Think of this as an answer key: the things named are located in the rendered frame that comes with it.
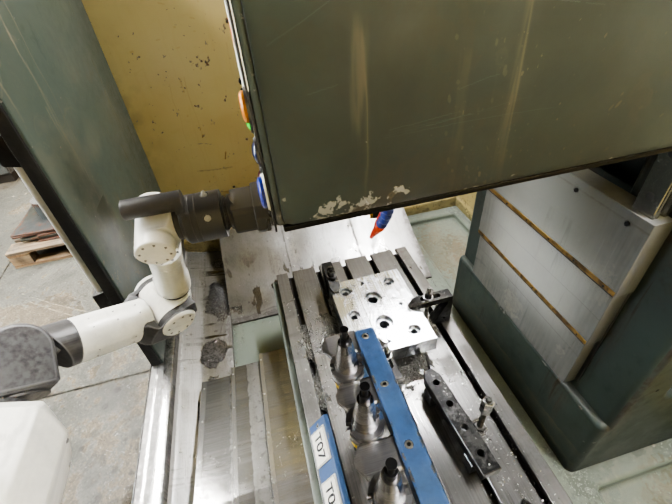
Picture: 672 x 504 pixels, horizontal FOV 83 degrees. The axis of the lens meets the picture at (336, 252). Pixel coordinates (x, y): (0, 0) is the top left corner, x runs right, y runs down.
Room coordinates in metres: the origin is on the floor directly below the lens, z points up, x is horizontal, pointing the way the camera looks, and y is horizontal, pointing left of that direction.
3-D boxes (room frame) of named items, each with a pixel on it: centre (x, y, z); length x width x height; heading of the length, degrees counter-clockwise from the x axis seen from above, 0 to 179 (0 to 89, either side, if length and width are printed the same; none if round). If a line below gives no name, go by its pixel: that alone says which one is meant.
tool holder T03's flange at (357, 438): (0.30, -0.02, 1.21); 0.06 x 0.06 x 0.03
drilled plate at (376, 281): (0.74, -0.11, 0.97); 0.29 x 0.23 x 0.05; 11
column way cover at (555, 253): (0.74, -0.52, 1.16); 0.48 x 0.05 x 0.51; 11
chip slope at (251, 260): (1.30, 0.05, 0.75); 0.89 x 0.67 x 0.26; 101
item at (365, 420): (0.30, -0.02, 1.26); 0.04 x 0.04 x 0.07
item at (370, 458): (0.25, -0.03, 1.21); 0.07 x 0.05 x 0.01; 101
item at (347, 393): (0.36, -0.01, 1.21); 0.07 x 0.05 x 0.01; 101
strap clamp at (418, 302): (0.75, -0.26, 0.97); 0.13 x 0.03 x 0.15; 101
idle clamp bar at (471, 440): (0.42, -0.24, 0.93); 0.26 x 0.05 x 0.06; 16
